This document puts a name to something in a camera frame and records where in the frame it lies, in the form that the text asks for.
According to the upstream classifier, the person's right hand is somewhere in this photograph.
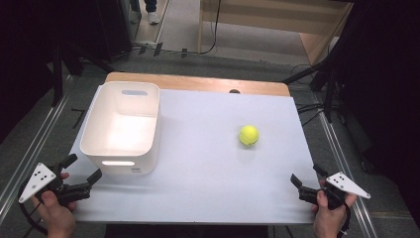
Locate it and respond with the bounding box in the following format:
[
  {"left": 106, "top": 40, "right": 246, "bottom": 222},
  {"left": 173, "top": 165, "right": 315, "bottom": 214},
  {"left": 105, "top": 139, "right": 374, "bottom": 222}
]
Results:
[{"left": 311, "top": 190, "right": 359, "bottom": 238}]

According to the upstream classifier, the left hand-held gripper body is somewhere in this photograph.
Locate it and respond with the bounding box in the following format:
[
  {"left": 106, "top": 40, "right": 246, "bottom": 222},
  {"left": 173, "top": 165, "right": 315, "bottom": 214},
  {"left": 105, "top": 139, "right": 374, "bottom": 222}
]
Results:
[{"left": 18, "top": 162, "right": 92, "bottom": 207}]

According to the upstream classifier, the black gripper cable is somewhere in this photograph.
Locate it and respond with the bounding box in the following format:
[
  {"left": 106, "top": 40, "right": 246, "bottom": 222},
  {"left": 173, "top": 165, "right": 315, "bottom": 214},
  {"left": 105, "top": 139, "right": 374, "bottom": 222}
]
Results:
[
  {"left": 338, "top": 197, "right": 353, "bottom": 236},
  {"left": 19, "top": 184, "right": 49, "bottom": 236}
]

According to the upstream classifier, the yellow tennis ball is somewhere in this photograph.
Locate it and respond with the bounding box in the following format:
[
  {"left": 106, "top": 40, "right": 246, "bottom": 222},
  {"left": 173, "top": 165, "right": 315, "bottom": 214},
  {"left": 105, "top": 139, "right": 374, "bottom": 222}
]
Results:
[{"left": 239, "top": 124, "right": 261, "bottom": 147}]

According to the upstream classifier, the black tripod stand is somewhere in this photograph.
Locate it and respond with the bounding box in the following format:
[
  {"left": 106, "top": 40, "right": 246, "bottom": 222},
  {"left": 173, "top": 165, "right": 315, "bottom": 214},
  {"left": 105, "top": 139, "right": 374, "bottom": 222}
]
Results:
[
  {"left": 282, "top": 49, "right": 343, "bottom": 124},
  {"left": 49, "top": 41, "right": 115, "bottom": 107}
]

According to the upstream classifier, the white plastic storage bin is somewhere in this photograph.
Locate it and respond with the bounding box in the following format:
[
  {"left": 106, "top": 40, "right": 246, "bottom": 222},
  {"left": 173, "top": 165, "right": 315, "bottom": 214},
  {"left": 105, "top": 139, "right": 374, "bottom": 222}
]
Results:
[{"left": 79, "top": 80, "right": 161, "bottom": 176}]

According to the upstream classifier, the person's left hand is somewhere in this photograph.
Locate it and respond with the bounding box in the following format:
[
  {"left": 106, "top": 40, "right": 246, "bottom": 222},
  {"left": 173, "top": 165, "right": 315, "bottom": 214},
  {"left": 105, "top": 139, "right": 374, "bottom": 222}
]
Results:
[{"left": 31, "top": 189, "right": 77, "bottom": 238}]

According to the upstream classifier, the wooden table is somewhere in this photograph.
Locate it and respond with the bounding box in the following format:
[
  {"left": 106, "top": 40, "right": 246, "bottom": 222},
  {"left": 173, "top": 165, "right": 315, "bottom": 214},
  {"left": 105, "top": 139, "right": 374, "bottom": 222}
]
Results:
[{"left": 104, "top": 71, "right": 291, "bottom": 98}]

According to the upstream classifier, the light wooden desk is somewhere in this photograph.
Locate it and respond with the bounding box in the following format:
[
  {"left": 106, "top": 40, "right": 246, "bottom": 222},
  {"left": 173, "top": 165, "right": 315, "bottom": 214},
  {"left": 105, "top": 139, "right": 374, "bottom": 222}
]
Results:
[{"left": 197, "top": 0, "right": 355, "bottom": 65}]

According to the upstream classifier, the black floor cable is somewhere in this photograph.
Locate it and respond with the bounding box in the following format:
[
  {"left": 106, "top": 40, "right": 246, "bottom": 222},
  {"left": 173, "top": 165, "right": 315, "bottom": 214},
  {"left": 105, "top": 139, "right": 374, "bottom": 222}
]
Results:
[{"left": 184, "top": 0, "right": 223, "bottom": 56}]

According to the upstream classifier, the metal floor rail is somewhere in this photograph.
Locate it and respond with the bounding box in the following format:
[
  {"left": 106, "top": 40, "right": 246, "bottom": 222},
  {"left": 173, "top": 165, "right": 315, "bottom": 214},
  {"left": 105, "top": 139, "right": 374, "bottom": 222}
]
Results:
[
  {"left": 315, "top": 93, "right": 379, "bottom": 238},
  {"left": 0, "top": 93, "right": 72, "bottom": 214}
]

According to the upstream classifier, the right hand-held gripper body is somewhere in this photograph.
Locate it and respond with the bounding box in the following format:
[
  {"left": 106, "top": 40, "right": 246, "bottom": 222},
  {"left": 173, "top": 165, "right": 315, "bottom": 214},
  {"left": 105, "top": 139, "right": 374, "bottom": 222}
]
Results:
[{"left": 298, "top": 172, "right": 371, "bottom": 211}]

